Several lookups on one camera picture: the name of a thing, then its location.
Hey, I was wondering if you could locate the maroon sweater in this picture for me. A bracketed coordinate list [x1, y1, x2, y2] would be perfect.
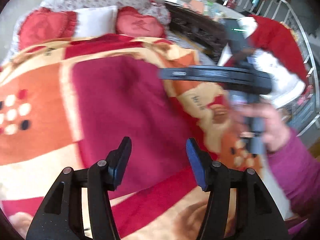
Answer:
[72, 56, 191, 199]

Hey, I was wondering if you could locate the purple right sleeve forearm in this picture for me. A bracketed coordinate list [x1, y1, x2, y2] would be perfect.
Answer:
[267, 129, 319, 237]

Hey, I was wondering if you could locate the right hand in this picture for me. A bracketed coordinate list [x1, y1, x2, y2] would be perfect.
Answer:
[229, 100, 290, 153]

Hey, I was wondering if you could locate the red white garment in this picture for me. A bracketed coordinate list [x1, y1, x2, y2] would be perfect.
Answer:
[216, 14, 309, 110]

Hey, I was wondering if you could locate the dark carved wooden headboard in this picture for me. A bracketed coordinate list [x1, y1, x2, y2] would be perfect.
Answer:
[164, 2, 227, 63]

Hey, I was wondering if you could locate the metal drying rack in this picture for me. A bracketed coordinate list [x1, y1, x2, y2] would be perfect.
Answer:
[223, 0, 319, 138]

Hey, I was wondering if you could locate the orange red fleece blanket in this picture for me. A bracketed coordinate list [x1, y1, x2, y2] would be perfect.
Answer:
[0, 33, 296, 240]

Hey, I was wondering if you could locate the right red heart pillow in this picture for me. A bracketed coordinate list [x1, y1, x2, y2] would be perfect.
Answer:
[115, 7, 166, 38]

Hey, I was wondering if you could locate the red heart pillow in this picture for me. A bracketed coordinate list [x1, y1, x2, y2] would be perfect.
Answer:
[115, 7, 166, 38]
[17, 7, 77, 50]

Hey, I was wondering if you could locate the white pillow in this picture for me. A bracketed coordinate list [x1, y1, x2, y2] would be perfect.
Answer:
[73, 5, 118, 37]

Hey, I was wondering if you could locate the left red heart pillow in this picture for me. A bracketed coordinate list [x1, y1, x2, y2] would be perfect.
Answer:
[17, 7, 77, 50]

